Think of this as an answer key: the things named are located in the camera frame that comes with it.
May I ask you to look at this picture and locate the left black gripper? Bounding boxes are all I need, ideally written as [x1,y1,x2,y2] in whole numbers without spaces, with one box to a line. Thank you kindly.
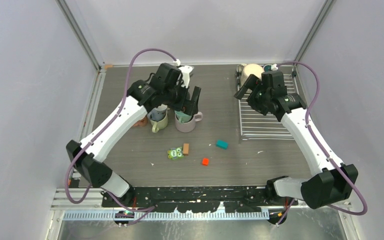
[163,81,201,116]

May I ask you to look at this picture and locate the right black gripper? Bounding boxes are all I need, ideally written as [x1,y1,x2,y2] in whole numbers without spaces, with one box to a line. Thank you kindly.
[234,74,271,116]

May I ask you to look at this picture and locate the pale green small mug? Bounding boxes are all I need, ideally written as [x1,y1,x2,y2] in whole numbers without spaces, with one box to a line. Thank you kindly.
[174,111,192,124]

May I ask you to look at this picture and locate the dark teal mug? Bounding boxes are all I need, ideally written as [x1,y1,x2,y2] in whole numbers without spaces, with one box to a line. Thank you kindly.
[263,64,273,72]

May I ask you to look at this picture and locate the lilac pink mug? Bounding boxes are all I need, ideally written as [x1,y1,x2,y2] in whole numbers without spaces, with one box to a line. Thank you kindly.
[174,111,204,133]

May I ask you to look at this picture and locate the light green cream mug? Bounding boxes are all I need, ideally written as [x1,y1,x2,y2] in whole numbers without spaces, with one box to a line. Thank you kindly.
[148,114,169,133]

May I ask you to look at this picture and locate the terracotta small cup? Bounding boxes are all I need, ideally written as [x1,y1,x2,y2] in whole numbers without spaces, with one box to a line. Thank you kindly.
[133,116,149,127]

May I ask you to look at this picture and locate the blue grey small cup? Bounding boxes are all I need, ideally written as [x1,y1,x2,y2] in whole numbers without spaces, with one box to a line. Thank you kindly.
[147,104,168,122]

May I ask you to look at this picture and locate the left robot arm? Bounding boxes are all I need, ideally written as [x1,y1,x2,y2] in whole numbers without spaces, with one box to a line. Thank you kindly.
[66,63,201,207]

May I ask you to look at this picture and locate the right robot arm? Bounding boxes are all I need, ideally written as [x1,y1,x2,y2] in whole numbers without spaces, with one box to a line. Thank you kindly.
[234,70,359,209]

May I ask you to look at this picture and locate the cream floral mug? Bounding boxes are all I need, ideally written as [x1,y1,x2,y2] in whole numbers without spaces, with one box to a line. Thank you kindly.
[236,63,264,86]

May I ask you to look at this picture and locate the tan wooden block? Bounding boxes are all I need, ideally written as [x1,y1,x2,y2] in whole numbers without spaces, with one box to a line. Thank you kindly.
[182,143,190,156]

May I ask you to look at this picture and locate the green owl toy block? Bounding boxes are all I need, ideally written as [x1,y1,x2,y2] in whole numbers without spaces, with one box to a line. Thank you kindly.
[167,147,184,160]

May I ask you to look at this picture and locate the teal block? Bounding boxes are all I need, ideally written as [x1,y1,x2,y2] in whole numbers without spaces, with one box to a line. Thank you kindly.
[216,140,229,150]

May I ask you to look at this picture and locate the red cube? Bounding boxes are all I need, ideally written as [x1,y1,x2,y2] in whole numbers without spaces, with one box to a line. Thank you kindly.
[201,158,210,166]

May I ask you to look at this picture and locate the black base bar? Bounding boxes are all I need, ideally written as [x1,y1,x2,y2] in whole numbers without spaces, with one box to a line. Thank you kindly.
[100,185,292,213]

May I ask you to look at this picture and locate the white wire dish rack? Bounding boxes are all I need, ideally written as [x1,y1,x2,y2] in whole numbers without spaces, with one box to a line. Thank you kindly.
[234,63,307,141]

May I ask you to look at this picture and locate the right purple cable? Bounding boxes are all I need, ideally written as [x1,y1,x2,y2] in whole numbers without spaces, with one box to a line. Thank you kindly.
[271,61,368,226]

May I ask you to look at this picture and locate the purple cable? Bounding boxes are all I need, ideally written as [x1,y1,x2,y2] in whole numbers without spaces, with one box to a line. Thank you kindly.
[271,61,368,226]
[64,48,181,227]

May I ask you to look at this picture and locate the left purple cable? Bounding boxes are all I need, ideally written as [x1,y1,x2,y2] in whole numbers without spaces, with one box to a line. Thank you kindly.
[64,48,181,227]

